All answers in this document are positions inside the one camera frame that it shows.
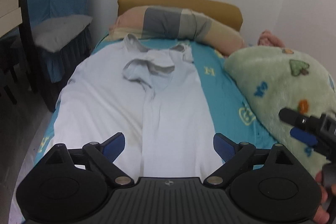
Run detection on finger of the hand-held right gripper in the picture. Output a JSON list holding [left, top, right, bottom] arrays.
[[290, 127, 319, 147], [279, 108, 324, 133]]

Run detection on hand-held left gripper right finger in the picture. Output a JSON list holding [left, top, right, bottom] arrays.
[[204, 133, 297, 188]]

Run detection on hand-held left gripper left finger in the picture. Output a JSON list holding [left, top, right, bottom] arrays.
[[42, 132, 134, 187]]

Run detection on white shirt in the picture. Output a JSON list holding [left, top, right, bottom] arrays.
[[48, 34, 227, 179]]

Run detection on person's right hand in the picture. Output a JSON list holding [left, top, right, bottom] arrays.
[[312, 169, 332, 224]]

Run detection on green cartoon fleece blanket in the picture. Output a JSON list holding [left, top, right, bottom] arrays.
[[224, 45, 336, 175]]

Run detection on teal printed bed sheet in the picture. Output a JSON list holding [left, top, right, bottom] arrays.
[[25, 29, 280, 222]]

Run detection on pink plush toy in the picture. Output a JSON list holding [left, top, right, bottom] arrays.
[[257, 29, 286, 49]]

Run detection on grey seat cushion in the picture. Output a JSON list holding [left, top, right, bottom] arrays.
[[33, 15, 94, 53]]

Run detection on patchwork pillow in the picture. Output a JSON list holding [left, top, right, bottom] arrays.
[[109, 5, 248, 58]]

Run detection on mustard headboard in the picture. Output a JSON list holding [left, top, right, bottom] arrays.
[[117, 0, 243, 32]]

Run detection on white table with dark edge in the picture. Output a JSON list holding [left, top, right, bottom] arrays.
[[0, 0, 40, 94]]

